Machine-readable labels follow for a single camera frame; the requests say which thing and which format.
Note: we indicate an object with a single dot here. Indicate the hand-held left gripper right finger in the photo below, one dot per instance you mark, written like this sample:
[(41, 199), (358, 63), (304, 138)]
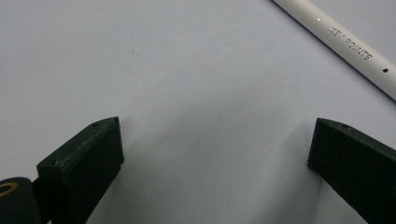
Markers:
[(355, 165)]

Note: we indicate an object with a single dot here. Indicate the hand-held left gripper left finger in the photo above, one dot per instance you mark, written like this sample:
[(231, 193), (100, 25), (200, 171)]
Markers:
[(81, 168)]

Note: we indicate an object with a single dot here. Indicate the white pen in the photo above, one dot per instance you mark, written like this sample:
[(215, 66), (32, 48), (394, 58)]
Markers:
[(342, 40)]

